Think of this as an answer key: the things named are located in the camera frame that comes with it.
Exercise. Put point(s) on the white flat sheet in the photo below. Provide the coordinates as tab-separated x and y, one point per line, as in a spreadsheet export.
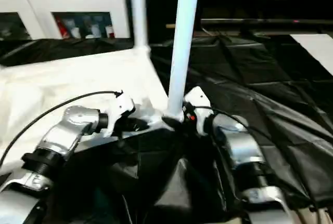
317	47

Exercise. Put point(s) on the white plastic table top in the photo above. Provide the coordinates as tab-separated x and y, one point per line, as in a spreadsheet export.
52	83

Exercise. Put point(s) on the white glass-door cabinet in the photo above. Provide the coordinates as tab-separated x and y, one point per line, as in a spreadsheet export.
57	3

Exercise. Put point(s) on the small yellow label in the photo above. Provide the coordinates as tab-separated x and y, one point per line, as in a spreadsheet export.
170	26

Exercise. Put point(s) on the black table mat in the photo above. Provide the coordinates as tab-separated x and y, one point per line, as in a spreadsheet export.
260	94

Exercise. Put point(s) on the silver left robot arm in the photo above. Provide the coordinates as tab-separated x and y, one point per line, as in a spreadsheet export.
62	141

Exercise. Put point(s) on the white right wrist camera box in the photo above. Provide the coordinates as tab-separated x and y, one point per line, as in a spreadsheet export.
196	99

